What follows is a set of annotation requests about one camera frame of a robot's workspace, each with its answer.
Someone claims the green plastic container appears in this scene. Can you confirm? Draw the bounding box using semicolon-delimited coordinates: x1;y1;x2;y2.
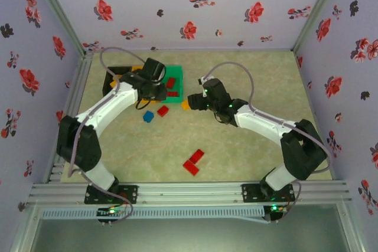
158;65;184;104

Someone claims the black plastic container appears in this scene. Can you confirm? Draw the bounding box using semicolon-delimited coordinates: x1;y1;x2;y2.
102;66;133;97

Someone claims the small circuit board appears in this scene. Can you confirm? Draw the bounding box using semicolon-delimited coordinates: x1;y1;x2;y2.
263;203;289;225
96;205;128;227

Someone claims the grey right arm cable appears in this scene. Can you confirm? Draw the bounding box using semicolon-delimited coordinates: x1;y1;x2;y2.
202;61;331;225

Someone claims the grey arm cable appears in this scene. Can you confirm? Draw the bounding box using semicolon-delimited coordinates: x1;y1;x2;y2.
202;61;331;225
68;46;147;225

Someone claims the grey left arm cable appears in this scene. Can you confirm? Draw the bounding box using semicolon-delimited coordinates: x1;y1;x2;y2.
68;46;147;225

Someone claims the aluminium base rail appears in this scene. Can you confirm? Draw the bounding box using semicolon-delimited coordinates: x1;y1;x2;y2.
28;182;354;205

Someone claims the grey slotted cable duct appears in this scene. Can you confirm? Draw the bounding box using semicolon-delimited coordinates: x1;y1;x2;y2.
40;208;265;220

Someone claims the aluminium frame post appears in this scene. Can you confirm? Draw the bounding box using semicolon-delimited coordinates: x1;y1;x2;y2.
291;0;346;54
26;0;94;64

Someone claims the aluminium side rail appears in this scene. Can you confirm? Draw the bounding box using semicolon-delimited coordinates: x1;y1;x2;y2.
8;53;95;252

